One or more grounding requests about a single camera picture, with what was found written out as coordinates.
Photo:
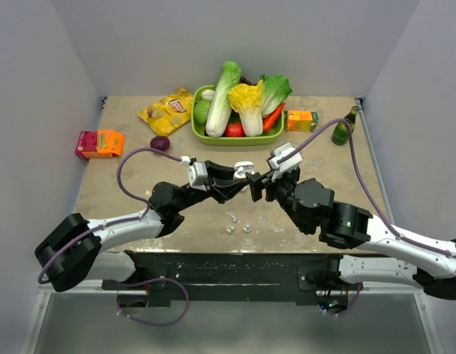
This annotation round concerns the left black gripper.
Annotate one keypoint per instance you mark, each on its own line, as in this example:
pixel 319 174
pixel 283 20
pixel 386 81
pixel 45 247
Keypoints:
pixel 223 189

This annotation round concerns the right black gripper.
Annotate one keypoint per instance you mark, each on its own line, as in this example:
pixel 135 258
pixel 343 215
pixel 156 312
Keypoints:
pixel 256 181

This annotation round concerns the white square charging case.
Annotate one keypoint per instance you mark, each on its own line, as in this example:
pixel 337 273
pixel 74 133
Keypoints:
pixel 241 169

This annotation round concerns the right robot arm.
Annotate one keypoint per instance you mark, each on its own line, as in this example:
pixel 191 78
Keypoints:
pixel 401 256

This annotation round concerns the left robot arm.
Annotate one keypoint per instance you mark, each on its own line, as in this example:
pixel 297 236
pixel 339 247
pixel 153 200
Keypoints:
pixel 69 253

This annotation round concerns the green plastic basket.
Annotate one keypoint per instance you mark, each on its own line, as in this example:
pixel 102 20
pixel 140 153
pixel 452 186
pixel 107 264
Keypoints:
pixel 264 139

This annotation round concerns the red apple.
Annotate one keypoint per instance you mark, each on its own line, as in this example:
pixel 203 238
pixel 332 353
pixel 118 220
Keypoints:
pixel 234 130

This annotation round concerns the green napa cabbage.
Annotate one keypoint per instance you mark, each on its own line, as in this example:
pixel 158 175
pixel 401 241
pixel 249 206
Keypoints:
pixel 220 110

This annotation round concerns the orange carrot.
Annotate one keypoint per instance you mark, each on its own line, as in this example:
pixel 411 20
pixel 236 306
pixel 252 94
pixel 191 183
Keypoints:
pixel 271 119

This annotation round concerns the orange juice carton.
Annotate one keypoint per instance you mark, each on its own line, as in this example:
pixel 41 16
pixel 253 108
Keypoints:
pixel 301 120

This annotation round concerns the purple red onion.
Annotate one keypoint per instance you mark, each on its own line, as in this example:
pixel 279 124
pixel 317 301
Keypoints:
pixel 161 143

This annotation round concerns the round green cabbage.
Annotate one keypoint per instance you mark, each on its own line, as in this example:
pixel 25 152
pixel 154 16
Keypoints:
pixel 201 111

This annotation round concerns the yellow napa cabbage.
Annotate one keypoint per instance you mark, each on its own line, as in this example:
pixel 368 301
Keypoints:
pixel 246 101

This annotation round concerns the yellow Lays chips bag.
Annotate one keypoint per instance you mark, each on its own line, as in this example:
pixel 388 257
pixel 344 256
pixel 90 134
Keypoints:
pixel 170 113

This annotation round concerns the white garlic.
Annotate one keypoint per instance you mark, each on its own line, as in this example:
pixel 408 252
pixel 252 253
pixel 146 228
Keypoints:
pixel 208 94

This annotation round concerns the green Perrier glass bottle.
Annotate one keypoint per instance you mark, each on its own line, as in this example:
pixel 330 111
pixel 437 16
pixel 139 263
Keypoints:
pixel 340 134

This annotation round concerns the green leafy cabbage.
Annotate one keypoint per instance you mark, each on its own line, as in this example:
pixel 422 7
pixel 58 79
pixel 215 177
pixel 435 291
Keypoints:
pixel 276 89

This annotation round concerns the dark red grapes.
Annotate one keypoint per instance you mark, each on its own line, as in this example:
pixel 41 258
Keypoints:
pixel 245 81

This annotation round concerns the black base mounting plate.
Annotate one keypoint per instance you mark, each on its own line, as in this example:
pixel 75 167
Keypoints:
pixel 297 278

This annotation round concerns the orange pink snack box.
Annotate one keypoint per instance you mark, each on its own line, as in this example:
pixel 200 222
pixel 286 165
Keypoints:
pixel 99 144

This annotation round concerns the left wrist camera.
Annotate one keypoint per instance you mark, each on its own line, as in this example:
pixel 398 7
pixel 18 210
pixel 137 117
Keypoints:
pixel 198 176

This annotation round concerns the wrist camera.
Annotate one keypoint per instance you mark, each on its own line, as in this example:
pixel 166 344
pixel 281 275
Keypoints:
pixel 283 159
pixel 198 176

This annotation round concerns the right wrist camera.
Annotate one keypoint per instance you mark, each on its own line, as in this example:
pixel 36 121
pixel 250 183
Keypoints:
pixel 283 159

